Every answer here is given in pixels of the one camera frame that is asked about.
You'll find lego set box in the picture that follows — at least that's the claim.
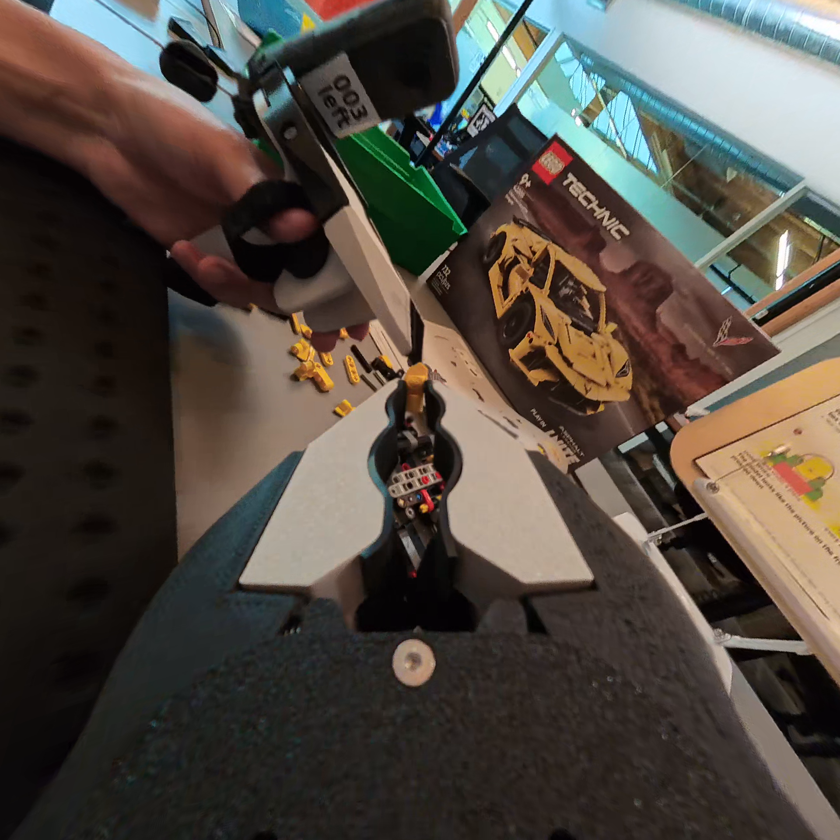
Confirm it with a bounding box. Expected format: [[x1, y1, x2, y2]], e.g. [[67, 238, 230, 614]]
[[425, 134, 782, 473]]

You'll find blue flat package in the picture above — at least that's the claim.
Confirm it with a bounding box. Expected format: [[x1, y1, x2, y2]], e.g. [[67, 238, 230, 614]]
[[236, 0, 309, 40]]

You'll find small yellow lego piece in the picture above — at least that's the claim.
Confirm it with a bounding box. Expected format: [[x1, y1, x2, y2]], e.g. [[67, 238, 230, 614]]
[[402, 364, 431, 414]]

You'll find silver air duct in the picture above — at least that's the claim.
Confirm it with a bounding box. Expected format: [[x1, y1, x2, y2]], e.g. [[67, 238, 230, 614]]
[[663, 0, 840, 67]]

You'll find green plastic bin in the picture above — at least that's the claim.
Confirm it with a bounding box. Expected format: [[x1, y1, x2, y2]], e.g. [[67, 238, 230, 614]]
[[335, 126, 468, 277]]

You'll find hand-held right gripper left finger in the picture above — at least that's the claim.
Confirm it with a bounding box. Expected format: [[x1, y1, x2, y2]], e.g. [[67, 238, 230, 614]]
[[238, 379, 413, 611]]

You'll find person's left forearm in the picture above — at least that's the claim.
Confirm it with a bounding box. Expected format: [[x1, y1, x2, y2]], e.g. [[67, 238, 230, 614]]
[[0, 0, 132, 172]]

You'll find person's left hand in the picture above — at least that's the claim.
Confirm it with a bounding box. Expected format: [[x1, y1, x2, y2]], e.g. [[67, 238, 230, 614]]
[[97, 84, 373, 353]]

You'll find lego instruction booklet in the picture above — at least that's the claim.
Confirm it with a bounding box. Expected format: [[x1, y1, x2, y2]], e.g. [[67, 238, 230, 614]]
[[420, 322, 578, 473]]

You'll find pile of yellow lego pieces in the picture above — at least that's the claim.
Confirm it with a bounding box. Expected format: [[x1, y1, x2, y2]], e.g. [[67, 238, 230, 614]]
[[289, 311, 358, 421]]

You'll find lego car chassis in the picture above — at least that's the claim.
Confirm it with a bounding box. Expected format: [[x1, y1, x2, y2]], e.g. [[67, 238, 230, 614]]
[[384, 420, 447, 578]]

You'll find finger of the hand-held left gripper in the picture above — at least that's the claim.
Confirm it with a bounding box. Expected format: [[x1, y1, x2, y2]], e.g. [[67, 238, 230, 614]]
[[323, 154, 416, 358]]

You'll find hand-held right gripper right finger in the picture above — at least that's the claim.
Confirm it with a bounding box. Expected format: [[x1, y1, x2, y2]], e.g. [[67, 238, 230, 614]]
[[423, 381, 596, 611]]

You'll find white stand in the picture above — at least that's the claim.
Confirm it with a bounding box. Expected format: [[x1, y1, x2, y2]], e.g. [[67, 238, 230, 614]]
[[613, 512, 815, 697]]

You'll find black light stand pole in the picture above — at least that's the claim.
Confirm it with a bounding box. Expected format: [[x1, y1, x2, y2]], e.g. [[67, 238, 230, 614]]
[[413, 0, 536, 165]]

